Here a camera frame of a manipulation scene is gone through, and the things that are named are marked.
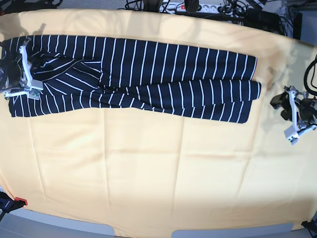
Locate blue red table clamp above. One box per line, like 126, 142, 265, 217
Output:
0, 191, 28, 220

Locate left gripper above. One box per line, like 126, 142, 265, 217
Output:
270, 91, 317, 126

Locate grey chair back left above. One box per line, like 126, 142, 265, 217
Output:
0, 214, 115, 238

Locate grey chair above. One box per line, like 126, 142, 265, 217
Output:
171, 223, 294, 238
0, 214, 115, 238

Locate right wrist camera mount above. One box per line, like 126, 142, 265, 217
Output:
3, 37, 44, 100

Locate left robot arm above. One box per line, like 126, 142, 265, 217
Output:
270, 59, 317, 130

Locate yellow table cloth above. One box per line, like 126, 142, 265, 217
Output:
0, 9, 317, 238

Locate navy white striped T-shirt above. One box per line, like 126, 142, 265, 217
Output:
2, 35, 262, 123

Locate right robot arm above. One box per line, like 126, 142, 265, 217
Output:
0, 42, 23, 93

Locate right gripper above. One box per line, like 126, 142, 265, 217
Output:
0, 58, 22, 87

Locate white power strip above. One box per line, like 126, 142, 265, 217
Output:
159, 0, 222, 14

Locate black right table clamp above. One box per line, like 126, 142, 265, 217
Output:
301, 219, 317, 238

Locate black power adapter box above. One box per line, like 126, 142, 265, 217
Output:
245, 8, 280, 26

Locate grey chair back right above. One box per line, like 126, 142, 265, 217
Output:
171, 223, 294, 238

